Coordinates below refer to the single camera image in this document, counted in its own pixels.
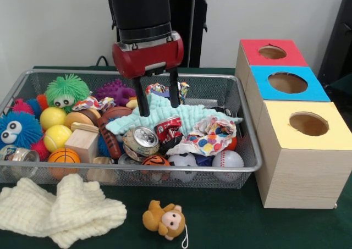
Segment wooden box with three holes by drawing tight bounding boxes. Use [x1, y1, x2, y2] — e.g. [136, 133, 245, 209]
[235, 39, 352, 209]

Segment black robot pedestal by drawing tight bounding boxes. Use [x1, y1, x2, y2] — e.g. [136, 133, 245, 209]
[111, 0, 222, 68]

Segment shallow mesh bin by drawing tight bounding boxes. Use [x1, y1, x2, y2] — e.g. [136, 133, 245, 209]
[0, 69, 262, 191]

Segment green spiky puffer toy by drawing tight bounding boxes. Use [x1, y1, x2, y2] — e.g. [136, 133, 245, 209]
[45, 73, 91, 114]

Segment crushed beige drink can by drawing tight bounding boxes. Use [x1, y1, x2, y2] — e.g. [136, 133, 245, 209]
[122, 125, 161, 158]

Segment small soccer ball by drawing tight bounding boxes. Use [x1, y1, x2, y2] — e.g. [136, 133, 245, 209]
[167, 153, 199, 182]

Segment mint green cloth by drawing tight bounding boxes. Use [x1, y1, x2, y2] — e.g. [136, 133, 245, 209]
[106, 93, 244, 140]

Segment crumpled colourful dotted paper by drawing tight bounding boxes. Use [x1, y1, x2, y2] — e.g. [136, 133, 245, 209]
[166, 115, 237, 157]

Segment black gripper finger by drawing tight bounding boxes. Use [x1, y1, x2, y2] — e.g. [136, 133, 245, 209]
[168, 67, 182, 108]
[133, 75, 151, 117]

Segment yellow tennis ball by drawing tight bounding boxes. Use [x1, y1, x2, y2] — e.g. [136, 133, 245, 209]
[43, 124, 73, 153]

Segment wooden cube block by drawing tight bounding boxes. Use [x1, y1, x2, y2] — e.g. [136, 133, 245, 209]
[64, 128, 100, 163]

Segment orange toy basketball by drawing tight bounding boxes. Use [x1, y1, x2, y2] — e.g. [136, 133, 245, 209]
[47, 148, 81, 180]

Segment purple spiky toy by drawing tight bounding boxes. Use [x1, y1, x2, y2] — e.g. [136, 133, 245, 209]
[95, 79, 138, 107]

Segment blue spiky puffer toy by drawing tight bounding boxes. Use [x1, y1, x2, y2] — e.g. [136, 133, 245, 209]
[0, 111, 45, 150]

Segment cream knitted cloth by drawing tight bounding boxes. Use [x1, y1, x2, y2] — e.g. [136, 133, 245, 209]
[0, 173, 128, 249]

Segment dark green side table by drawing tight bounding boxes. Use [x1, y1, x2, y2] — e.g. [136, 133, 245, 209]
[326, 74, 352, 115]

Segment silver can with blue label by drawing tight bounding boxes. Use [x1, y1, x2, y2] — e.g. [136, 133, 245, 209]
[0, 144, 41, 178]

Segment plain yellow ball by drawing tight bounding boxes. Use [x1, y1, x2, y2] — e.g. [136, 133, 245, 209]
[40, 107, 67, 131]

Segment brown plush monkey toy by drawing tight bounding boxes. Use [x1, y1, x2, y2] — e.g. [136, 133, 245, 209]
[142, 200, 190, 247]

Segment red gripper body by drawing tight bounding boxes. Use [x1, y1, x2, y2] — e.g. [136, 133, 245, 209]
[112, 31, 184, 80]

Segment white baseball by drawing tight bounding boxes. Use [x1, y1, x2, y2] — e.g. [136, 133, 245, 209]
[211, 149, 245, 181]

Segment brown toy hot dog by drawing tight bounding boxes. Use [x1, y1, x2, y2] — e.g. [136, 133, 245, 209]
[97, 117, 123, 159]

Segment crushed red cola can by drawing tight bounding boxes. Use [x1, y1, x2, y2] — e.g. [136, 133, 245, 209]
[156, 115, 184, 147]

